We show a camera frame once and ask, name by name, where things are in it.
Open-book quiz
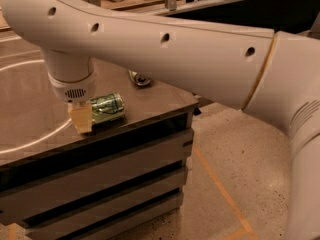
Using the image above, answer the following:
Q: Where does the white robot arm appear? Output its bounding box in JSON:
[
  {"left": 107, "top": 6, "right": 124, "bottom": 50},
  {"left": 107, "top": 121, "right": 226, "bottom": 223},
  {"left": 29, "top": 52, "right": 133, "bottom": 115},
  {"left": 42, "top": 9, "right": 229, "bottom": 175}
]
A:
[{"left": 2, "top": 0, "right": 320, "bottom": 240}]

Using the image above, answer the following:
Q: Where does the grey wooden slatted table base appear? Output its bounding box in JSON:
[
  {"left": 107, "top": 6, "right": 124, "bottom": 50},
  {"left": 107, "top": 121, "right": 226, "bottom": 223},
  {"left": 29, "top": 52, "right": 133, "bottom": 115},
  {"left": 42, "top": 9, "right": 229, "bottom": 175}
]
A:
[{"left": 0, "top": 111, "right": 193, "bottom": 240}]

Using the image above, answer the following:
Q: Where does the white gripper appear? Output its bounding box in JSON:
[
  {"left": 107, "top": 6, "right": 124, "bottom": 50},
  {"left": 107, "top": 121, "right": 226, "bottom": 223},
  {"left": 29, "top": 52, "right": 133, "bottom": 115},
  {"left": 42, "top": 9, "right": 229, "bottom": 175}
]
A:
[{"left": 48, "top": 72, "right": 97, "bottom": 134}]

